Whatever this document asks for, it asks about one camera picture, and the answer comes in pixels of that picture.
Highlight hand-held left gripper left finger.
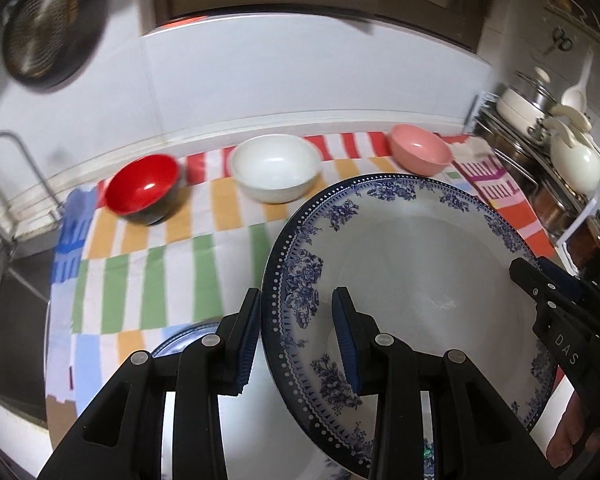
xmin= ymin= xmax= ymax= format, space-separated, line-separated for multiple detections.
xmin=39 ymin=287 xmax=262 ymax=480

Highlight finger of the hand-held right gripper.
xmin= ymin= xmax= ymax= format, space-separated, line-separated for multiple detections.
xmin=536 ymin=256 xmax=600 ymax=307
xmin=509 ymin=258 xmax=562 ymax=312

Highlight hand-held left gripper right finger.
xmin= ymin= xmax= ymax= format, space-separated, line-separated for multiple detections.
xmin=331 ymin=287 xmax=543 ymax=480

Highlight large blue floral plate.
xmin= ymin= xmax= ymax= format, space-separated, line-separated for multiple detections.
xmin=150 ymin=327 xmax=438 ymax=480

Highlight small blue floral plate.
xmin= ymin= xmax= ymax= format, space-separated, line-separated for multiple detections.
xmin=260 ymin=173 xmax=560 ymax=466

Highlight pink bowl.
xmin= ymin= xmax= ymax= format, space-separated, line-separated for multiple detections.
xmin=389 ymin=124 xmax=453 ymax=177

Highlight white bowl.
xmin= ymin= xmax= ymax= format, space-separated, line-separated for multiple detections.
xmin=228 ymin=134 xmax=324 ymax=204

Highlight red and black bowl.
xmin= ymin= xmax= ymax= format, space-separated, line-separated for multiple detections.
xmin=105 ymin=154 xmax=187 ymax=226

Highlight person's right hand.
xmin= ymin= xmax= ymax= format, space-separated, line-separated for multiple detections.
xmin=546 ymin=392 xmax=600 ymax=476

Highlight glass jar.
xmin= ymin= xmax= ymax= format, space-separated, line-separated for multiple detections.
xmin=570 ymin=210 xmax=600 ymax=266

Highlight metal shelf rack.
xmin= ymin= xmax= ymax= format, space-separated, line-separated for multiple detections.
xmin=462 ymin=91 xmax=600 ymax=251

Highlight copper coloured pot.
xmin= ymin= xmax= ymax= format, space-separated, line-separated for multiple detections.
xmin=527 ymin=180 xmax=576 ymax=236

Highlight colourful striped cloth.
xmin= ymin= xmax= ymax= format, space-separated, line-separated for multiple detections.
xmin=45 ymin=130 xmax=481 ymax=421

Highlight red patterned cloth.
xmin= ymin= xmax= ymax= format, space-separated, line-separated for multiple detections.
xmin=450 ymin=135 xmax=556 ymax=256

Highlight cream kettle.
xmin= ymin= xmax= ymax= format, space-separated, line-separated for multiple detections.
xmin=540 ymin=105 xmax=600 ymax=196

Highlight white rice spoon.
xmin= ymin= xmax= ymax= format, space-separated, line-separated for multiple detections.
xmin=560 ymin=50 xmax=595 ymax=113

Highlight steel sink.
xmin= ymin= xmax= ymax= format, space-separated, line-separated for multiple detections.
xmin=0 ymin=245 xmax=56 ymax=411

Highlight scissors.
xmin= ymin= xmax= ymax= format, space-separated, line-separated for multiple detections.
xmin=542 ymin=27 xmax=573 ymax=56

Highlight thin gooseneck faucet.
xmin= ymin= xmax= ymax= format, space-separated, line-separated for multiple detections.
xmin=0 ymin=130 xmax=63 ymax=223

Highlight black frying pan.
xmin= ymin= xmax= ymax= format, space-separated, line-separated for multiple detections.
xmin=1 ymin=0 xmax=106 ymax=92

